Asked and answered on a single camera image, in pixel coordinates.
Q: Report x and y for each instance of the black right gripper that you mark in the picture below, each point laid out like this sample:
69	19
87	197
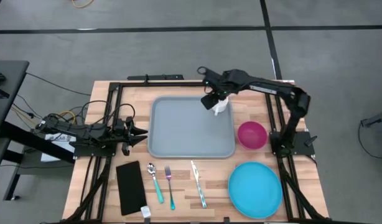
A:
231	79

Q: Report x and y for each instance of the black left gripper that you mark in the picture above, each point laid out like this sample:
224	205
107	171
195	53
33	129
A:
124	137

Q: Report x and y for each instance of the white ceramic mug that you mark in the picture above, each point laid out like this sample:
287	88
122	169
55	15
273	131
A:
220	107

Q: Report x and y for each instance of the black napkin with white tag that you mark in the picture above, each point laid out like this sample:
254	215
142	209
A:
130	186

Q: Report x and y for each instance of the magenta plastic bowl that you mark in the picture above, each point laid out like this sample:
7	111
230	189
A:
251	135

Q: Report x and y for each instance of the blue plastic plate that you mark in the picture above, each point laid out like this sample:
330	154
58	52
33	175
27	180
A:
254	189

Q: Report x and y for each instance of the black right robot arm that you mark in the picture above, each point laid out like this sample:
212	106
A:
272	88

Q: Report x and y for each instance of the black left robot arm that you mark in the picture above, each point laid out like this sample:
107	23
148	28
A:
69	129

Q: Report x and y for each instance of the grey plastic tray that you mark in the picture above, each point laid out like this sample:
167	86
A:
184	130

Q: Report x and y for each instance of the black bar behind table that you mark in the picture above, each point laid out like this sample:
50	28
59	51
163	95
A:
166	76

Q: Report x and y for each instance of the white paper label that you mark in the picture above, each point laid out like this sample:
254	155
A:
58	140

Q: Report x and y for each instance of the black desk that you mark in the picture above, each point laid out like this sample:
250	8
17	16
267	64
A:
7	93

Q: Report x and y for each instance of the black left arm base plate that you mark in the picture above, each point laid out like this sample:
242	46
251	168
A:
94	152

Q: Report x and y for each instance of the black aluminium table frame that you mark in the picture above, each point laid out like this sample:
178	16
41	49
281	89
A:
166	84

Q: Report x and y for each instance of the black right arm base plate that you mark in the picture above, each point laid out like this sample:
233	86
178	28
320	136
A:
304	149

